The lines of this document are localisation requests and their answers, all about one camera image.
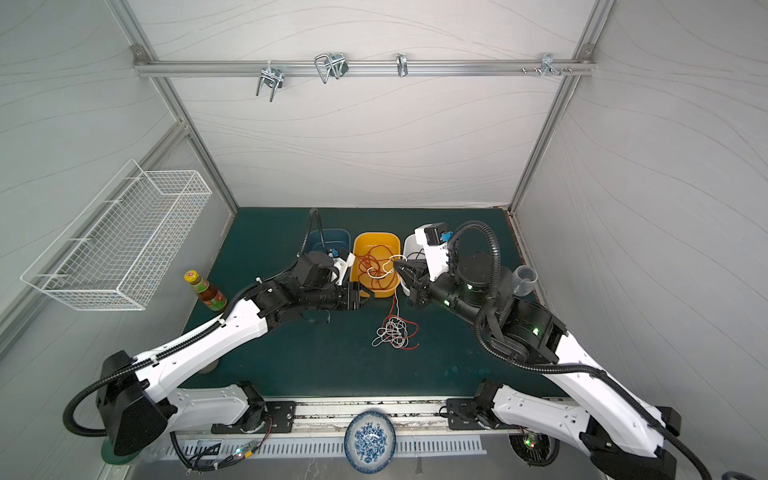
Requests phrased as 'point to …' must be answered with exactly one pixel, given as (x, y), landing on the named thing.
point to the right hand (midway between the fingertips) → (397, 262)
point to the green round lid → (109, 455)
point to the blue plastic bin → (334, 238)
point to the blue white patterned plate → (369, 442)
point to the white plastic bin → (411, 251)
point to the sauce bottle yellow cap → (210, 296)
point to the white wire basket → (108, 256)
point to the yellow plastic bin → (362, 243)
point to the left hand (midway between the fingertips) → (363, 297)
